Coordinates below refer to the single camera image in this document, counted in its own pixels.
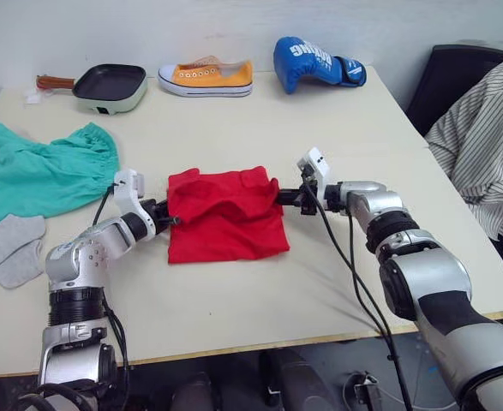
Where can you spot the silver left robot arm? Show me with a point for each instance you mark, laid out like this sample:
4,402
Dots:
76,262

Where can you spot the grey ankle sock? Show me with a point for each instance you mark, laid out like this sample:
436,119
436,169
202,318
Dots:
22,267
7,233

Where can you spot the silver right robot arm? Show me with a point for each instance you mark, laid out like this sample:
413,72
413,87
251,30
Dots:
429,267

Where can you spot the red t-shirt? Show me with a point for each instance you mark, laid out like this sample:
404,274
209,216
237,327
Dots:
229,231

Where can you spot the blue boxing glove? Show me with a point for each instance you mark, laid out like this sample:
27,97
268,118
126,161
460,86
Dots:
302,64

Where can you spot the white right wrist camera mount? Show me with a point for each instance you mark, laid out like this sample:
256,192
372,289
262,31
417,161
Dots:
317,164

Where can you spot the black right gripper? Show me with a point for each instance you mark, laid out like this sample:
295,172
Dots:
309,201

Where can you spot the person in striped shirt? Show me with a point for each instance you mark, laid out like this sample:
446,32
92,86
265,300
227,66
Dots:
486,141

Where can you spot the green shorts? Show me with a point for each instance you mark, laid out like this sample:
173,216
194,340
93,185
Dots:
32,175

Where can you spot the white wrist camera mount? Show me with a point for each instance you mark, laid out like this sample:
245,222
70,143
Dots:
127,188
317,164

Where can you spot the dark rounded shape under table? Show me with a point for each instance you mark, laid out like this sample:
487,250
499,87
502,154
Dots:
193,391
296,379

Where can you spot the green electric frying pan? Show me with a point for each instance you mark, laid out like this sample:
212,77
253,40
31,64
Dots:
107,85

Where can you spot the black chair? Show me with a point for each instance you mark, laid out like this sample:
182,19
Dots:
444,81

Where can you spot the orange canvas sneaker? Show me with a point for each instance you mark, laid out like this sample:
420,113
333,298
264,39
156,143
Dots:
208,79

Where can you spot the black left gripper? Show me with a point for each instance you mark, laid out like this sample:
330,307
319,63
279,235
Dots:
157,219

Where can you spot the small clear plastic wrapper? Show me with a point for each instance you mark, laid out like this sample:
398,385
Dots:
32,98

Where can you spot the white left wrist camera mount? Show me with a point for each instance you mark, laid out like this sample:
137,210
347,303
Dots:
127,188

